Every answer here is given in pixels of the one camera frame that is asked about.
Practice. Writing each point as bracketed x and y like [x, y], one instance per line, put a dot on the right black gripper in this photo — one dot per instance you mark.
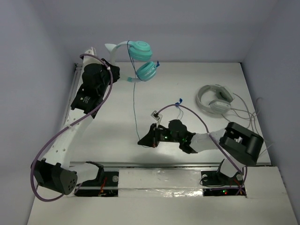
[152, 138]

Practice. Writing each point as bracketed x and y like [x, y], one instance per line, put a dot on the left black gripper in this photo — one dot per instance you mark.
[112, 72]

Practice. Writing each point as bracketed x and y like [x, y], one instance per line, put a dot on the teal cat-ear headphones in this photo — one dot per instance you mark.
[140, 54]

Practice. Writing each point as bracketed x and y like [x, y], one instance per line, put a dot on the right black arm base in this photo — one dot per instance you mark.
[216, 184]

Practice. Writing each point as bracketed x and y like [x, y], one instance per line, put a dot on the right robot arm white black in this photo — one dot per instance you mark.
[240, 146]

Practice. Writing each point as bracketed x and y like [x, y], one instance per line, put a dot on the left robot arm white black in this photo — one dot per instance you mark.
[51, 167]

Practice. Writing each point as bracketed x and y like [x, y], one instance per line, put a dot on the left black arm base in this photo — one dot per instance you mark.
[107, 186]

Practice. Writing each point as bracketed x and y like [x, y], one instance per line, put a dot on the white grey headphones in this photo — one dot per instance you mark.
[221, 104]

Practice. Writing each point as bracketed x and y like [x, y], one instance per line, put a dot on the blue twist tie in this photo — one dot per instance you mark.
[179, 102]

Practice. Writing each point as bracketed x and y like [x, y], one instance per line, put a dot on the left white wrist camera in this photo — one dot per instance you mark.
[89, 59]

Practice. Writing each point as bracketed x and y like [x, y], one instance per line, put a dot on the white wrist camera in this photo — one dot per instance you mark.
[157, 117]
[89, 59]

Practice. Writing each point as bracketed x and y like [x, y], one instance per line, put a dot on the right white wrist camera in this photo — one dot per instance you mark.
[157, 117]

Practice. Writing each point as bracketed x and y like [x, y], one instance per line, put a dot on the aluminium side rail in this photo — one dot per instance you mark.
[76, 78]

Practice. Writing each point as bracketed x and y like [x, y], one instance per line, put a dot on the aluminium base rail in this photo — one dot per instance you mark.
[132, 165]

